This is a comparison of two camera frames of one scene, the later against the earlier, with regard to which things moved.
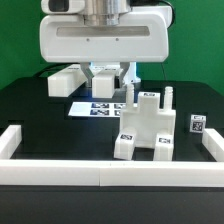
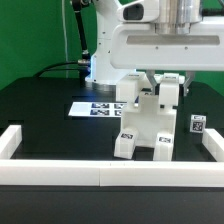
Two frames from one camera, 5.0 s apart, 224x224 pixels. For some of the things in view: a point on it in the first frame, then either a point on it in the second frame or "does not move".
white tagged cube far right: x=197 y=123 does not move
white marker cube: x=163 y=148 does not move
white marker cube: x=125 y=144 does not move
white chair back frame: x=67 y=80 -> x=129 y=86
